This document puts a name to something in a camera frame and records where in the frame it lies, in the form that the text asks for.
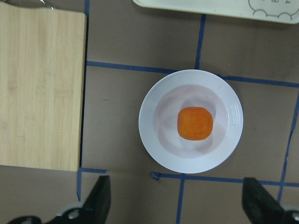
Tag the bamboo cutting board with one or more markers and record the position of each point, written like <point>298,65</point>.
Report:
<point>42,63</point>

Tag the orange fruit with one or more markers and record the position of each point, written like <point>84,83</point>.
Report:
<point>194,123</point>

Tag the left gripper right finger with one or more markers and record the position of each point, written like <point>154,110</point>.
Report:
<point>259,206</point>

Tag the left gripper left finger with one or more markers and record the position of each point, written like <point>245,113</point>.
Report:
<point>97,205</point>

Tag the white round plate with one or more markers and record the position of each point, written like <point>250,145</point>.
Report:
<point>159,114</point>

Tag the cream bear tray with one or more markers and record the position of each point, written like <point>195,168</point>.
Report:
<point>280,11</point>

